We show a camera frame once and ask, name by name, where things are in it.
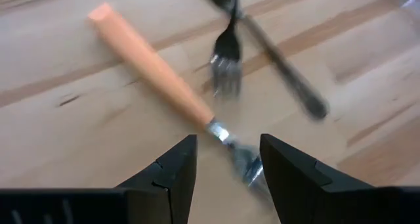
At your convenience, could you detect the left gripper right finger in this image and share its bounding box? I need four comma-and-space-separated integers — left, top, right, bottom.
260, 133, 420, 224

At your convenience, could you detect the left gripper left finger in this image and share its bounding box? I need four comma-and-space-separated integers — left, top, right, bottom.
0, 134, 198, 224

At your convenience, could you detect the orange handled fork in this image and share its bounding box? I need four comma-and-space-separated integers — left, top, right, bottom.
87, 2, 274, 204

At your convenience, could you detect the black spoon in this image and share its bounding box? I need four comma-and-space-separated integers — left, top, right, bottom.
202, 0, 330, 120

